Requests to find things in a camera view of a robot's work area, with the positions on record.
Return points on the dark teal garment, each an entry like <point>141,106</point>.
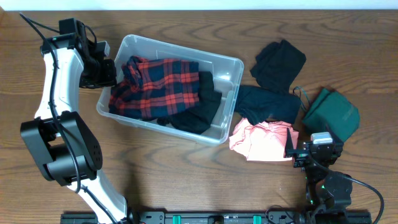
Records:
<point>258,105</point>

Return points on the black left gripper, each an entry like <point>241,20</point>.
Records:
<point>109,76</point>

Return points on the red plaid flannel shirt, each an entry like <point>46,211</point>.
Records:
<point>153,89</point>

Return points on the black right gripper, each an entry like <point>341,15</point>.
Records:
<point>301,155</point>

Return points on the green garment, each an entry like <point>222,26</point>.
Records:
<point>331,111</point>

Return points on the black cloth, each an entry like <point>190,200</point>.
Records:
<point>199,118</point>

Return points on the pink garment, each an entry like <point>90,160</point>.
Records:
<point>264,142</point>

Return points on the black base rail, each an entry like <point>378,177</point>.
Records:
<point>248,218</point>

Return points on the black garment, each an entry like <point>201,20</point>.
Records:
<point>277,66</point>

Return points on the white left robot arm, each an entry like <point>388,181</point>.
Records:
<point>66,151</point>

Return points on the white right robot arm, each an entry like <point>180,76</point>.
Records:
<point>329,192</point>

